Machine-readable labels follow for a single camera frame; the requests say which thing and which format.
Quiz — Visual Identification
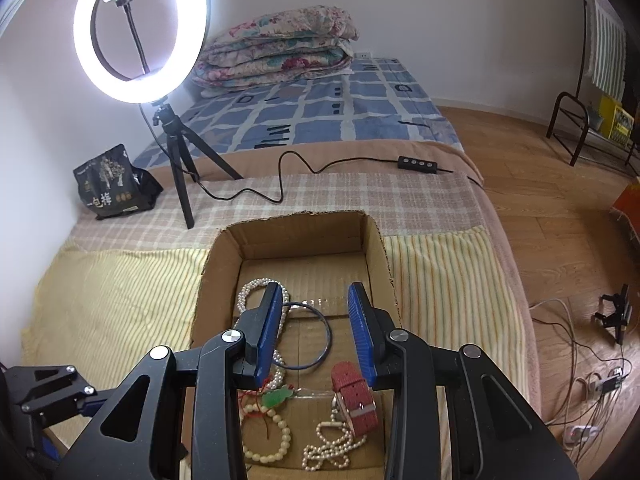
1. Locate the plaid cloth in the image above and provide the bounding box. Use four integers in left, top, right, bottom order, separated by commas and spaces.
67, 172, 501, 254

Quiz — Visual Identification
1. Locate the white power strip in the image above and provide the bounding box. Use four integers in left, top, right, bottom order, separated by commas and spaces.
564, 424, 601, 447

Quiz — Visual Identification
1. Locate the white ring light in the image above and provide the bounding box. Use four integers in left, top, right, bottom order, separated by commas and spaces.
73, 0, 210, 107

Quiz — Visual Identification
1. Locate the folded floral quilt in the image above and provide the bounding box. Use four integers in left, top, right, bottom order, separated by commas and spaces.
191, 5, 360, 92

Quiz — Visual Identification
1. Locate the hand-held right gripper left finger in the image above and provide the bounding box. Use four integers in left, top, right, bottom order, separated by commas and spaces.
65, 282, 287, 480

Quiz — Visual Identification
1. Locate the jade pendant with red cord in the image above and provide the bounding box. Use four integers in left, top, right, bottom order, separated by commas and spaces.
240, 377, 301, 441

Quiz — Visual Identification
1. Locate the cream bead bracelet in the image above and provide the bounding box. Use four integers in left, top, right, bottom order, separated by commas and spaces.
243, 405, 294, 464

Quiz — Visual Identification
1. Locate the tangle of floor cables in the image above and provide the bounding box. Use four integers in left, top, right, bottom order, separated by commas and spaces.
530, 297, 640, 467

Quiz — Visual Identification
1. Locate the black tripod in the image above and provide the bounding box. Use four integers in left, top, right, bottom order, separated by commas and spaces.
149, 102, 245, 231

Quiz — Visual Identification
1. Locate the black clothes rack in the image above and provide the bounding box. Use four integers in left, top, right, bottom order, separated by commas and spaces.
546, 0, 640, 176

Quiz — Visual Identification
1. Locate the charger adapter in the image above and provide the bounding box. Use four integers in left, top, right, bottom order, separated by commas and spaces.
582, 370, 626, 396

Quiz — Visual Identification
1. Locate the black power cable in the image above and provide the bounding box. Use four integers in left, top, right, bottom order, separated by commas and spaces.
140, 105, 484, 206

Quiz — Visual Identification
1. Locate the short pearl necklace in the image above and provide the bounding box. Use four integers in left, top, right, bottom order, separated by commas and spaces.
301, 420, 369, 472

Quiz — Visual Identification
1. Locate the striped towel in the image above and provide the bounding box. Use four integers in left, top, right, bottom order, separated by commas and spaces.
585, 0, 629, 101

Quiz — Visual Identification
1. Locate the black clamp mount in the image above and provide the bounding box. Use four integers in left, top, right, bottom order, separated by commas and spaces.
591, 284, 634, 345

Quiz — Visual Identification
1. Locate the cardboard box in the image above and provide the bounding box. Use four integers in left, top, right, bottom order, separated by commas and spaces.
180, 211, 401, 480

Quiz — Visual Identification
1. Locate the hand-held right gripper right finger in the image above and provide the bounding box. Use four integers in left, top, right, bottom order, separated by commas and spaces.
347, 282, 581, 480

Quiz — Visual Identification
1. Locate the orange cloth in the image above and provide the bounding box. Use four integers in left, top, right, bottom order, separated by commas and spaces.
611, 180, 640, 246

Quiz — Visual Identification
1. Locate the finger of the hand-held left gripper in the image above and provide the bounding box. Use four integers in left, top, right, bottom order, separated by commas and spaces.
40, 432, 66, 471
5, 364, 117, 431

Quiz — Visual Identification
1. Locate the yellow box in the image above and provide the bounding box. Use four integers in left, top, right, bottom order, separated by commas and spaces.
597, 95, 635, 149

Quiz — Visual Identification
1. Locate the long pearl necklace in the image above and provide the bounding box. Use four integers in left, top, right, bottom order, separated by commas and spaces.
236, 279, 291, 334

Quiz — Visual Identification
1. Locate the black snack bag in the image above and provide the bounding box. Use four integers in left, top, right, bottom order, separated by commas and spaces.
73, 144, 164, 221

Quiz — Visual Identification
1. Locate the blue checked bed sheet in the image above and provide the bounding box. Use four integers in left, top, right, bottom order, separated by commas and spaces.
132, 57, 464, 169

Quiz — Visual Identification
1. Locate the black bangle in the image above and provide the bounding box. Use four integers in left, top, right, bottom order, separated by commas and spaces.
270, 301, 334, 372

